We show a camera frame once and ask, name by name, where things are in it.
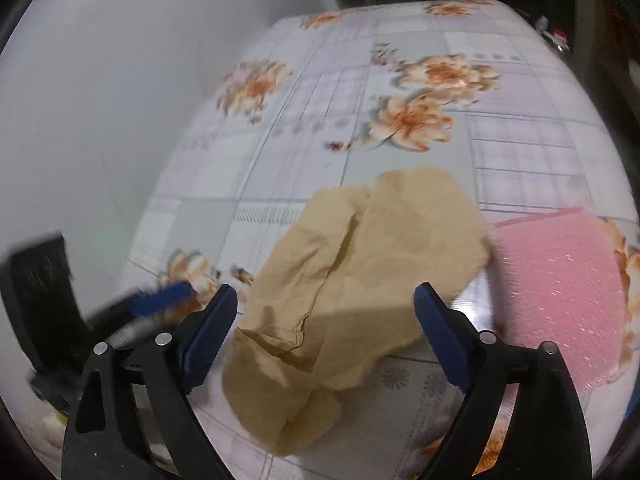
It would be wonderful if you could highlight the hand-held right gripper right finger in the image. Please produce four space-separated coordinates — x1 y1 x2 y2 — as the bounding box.
414 282 593 480

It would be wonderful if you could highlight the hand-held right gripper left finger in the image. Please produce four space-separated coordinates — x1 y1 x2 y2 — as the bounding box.
62 284 238 480

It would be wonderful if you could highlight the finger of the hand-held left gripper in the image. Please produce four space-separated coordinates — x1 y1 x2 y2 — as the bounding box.
85 281 201 348

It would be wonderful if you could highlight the brown paper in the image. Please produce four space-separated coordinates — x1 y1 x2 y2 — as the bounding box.
221 165 492 458

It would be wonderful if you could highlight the pink bubble wrap pad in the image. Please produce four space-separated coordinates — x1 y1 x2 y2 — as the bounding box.
487 205 637 402

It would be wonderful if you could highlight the floral plastic tablecloth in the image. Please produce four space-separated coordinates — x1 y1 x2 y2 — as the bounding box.
30 0 640 480

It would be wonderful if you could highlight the cooking oil bottle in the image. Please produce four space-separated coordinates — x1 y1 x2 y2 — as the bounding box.
535 16 574 54

